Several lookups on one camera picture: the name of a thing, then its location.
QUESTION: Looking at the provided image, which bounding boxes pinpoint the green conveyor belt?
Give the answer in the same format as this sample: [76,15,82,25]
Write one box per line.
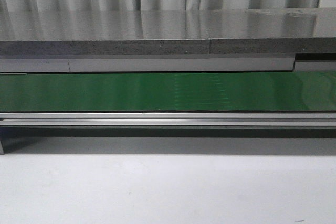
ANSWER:
[1,71,335,112]

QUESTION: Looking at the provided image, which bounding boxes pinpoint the aluminium conveyor frame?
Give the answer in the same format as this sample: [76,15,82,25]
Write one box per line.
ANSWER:
[1,110,335,155]

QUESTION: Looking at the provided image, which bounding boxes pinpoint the grey stone counter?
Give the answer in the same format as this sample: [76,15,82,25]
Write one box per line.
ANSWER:
[1,8,335,73]

